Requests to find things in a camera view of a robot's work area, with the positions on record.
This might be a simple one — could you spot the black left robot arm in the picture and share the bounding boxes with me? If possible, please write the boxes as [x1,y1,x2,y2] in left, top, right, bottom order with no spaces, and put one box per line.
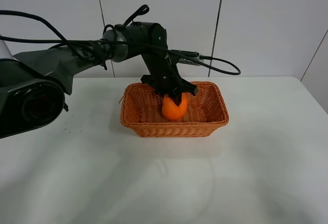
[1,22,198,138]

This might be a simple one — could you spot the orange with stem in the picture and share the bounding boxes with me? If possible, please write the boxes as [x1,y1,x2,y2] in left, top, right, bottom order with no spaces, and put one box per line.
[162,93,188,121]

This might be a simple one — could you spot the orange wicker basket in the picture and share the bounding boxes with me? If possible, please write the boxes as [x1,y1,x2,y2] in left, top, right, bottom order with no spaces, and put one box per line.
[120,82,229,137]

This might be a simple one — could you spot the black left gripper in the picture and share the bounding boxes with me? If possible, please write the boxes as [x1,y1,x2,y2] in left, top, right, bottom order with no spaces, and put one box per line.
[141,50,198,106]

